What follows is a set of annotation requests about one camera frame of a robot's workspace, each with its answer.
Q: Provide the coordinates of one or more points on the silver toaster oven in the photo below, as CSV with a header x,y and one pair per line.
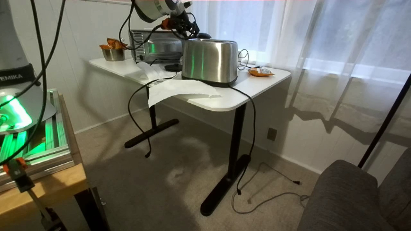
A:
x,y
162,48

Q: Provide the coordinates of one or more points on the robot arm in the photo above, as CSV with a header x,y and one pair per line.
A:
x,y
13,38

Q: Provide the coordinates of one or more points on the metal bowl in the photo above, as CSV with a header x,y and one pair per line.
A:
x,y
113,55

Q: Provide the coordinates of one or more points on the stainless steel toaster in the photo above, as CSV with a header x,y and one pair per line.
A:
x,y
208,61

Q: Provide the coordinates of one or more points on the black round kettle base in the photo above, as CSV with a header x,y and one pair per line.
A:
x,y
173,67

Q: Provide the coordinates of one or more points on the white curtain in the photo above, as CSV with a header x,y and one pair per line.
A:
x,y
337,48

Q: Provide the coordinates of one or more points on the orange and black clamp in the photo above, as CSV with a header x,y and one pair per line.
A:
x,y
21,178

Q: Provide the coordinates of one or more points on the white paper towel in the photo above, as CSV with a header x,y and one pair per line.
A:
x,y
179,89

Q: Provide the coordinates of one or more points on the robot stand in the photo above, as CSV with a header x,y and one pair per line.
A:
x,y
54,186

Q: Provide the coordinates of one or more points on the grey sofa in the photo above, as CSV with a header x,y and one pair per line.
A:
x,y
346,199

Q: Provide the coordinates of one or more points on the wall socket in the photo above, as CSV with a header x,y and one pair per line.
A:
x,y
272,134

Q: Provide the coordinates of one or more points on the orange snack packet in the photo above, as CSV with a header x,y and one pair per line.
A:
x,y
260,72

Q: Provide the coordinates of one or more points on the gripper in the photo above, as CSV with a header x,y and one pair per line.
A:
x,y
181,23

